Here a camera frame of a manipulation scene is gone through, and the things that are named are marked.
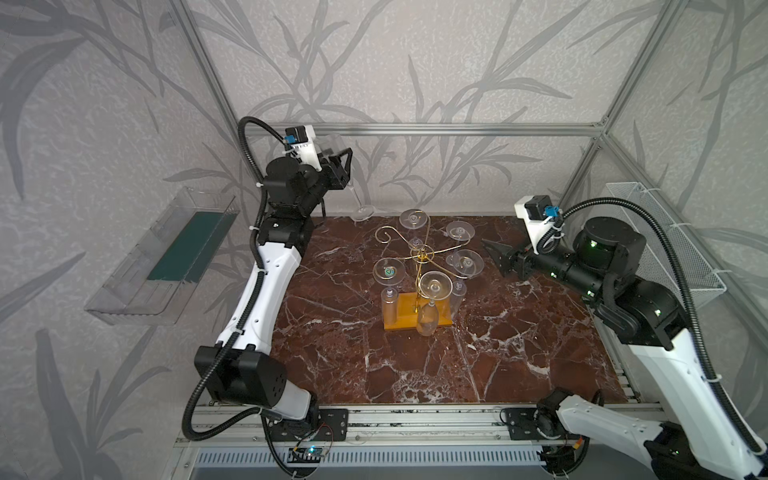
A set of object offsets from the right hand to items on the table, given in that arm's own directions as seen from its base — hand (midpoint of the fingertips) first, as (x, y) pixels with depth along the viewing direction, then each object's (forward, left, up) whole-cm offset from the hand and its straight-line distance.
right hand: (501, 219), depth 57 cm
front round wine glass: (-8, +13, -12) cm, 19 cm away
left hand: (+19, +32, +5) cm, 38 cm away
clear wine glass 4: (-5, +22, -11) cm, 26 cm away
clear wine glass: (+12, +16, -12) cm, 23 cm away
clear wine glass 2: (+8, +5, -13) cm, 16 cm away
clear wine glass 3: (-2, +5, -12) cm, 13 cm away
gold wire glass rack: (+2, +15, -14) cm, 20 cm away
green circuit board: (-35, +44, -47) cm, 73 cm away
